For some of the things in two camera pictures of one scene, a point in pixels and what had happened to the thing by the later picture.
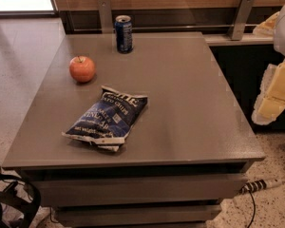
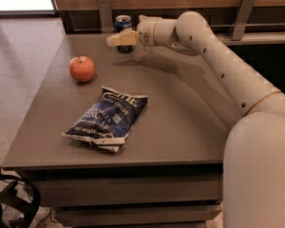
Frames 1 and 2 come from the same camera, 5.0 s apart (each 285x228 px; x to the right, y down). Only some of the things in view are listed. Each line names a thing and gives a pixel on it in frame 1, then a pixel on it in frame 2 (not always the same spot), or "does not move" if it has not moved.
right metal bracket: x=242 y=14 does not move
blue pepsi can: x=123 y=32 does not move
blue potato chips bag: x=105 y=121 does not move
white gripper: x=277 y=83 to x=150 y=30
